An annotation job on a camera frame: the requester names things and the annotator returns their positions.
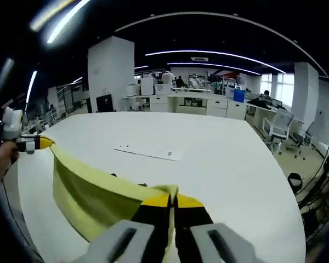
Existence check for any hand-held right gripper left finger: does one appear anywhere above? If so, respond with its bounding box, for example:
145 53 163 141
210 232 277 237
76 195 172 263

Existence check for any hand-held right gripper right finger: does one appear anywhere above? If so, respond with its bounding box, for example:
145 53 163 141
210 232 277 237
173 193 266 263

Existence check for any yellow and blue garment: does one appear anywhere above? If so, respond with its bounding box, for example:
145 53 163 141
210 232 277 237
51 142 179 263

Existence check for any person's left hand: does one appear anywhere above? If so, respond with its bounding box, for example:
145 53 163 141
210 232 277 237
0 142 19 171

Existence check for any black cabinet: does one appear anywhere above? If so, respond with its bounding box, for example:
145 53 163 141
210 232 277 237
95 94 113 112

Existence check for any white pillar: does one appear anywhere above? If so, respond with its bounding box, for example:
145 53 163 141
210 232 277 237
292 62 320 121
87 36 135 113

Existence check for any black waste bin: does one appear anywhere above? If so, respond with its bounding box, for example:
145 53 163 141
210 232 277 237
287 172 303 196

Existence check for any straight ceiling light strip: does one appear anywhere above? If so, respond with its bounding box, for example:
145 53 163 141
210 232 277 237
47 0 91 44

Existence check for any white board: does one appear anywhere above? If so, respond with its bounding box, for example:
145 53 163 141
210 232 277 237
140 77 155 95

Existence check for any white storage bin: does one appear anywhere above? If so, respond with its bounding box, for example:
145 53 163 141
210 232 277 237
154 83 173 95

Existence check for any white mesh office chair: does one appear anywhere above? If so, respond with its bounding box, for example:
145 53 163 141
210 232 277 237
263 108 294 154

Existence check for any white counter with drawers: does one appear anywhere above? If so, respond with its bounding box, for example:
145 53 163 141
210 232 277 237
122 92 247 120

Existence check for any white office desk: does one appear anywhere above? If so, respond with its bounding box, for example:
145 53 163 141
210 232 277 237
246 102 280 132

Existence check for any grey office chair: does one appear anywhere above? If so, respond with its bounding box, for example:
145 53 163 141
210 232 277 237
290 120 316 158

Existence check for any blue storage box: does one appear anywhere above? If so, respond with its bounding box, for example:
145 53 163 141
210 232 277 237
234 89 246 104

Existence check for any short ceiling light strip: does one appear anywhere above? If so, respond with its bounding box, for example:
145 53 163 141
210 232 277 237
167 62 261 75

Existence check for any long ceiling light strip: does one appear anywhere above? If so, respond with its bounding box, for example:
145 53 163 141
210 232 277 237
145 50 287 74

